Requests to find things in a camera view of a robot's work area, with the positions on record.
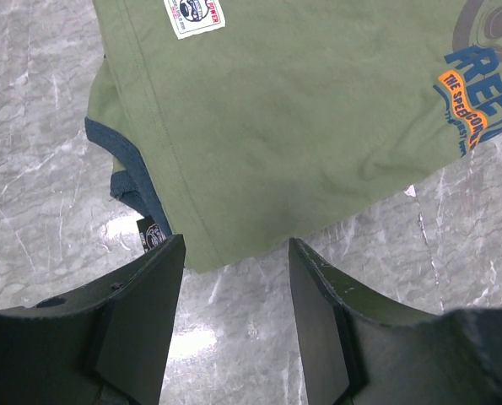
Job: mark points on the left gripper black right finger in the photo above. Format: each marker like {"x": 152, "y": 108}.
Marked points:
{"x": 358, "y": 346}

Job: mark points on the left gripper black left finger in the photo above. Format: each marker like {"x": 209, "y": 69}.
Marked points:
{"x": 106, "y": 342}

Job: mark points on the folded green t-shirt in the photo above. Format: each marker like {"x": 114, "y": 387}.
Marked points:
{"x": 240, "y": 124}

